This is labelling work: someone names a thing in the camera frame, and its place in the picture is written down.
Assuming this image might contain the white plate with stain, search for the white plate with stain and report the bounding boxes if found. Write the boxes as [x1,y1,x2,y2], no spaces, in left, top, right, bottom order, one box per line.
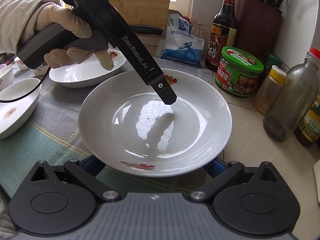
[78,69,233,177]

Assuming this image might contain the white oval plate fruit print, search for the white oval plate fruit print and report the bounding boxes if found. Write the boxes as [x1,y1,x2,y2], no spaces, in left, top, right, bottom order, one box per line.
[49,49,127,88]

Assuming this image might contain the beige sleeved left forearm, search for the beige sleeved left forearm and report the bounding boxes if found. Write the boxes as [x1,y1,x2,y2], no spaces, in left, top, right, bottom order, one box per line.
[1,0,60,54]

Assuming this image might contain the gloved left hand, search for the gloved left hand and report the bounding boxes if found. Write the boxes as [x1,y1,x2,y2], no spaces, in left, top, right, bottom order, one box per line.
[35,3,115,71]

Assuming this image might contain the bamboo cutting board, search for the bamboo cutting board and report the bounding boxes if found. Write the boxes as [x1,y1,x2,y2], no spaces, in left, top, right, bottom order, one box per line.
[110,0,170,30]

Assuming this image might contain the white blue salt bag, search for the white blue salt bag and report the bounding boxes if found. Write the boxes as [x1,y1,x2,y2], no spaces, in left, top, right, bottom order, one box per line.
[161,14,204,68]

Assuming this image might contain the small white shallow bowl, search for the small white shallow bowl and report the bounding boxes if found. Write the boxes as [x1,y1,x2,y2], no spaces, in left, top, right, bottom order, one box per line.
[0,78,41,140]

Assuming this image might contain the yellow lid spice jar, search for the yellow lid spice jar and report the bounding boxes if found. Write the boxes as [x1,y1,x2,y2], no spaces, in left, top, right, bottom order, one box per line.
[253,65,286,115]

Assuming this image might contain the green lid sauce jar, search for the green lid sauce jar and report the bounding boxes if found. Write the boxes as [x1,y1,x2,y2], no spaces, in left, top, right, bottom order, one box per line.
[215,47,264,98]

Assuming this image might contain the yellow label oil bottle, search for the yellow label oil bottle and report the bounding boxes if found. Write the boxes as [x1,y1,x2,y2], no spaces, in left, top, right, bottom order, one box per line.
[294,95,320,147]

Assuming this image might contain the clear glass bottle red cap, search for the clear glass bottle red cap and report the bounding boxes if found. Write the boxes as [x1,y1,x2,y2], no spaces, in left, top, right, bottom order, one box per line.
[263,47,319,141]

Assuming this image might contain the white bowl faint flowers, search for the white bowl faint flowers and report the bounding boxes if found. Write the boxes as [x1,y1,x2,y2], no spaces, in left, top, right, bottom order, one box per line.
[14,57,29,71]

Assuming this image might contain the binder clips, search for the binder clips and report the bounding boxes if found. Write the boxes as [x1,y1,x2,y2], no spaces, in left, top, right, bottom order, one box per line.
[191,23,203,37]

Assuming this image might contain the white bowl pink flowers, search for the white bowl pink flowers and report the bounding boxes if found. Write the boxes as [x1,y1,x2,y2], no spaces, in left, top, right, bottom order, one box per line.
[0,64,14,91]

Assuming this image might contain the green lid small jar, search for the green lid small jar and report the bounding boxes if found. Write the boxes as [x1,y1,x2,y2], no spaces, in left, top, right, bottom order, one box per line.
[265,54,283,70]

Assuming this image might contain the dark vinegar bottle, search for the dark vinegar bottle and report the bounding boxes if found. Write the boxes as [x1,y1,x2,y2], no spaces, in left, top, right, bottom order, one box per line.
[205,0,238,72]

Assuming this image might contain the dark red knife block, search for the dark red knife block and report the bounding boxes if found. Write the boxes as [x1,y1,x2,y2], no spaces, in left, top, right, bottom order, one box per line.
[234,0,282,63]

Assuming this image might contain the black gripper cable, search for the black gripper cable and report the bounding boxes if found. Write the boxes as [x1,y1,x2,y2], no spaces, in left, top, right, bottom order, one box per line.
[0,65,52,104]

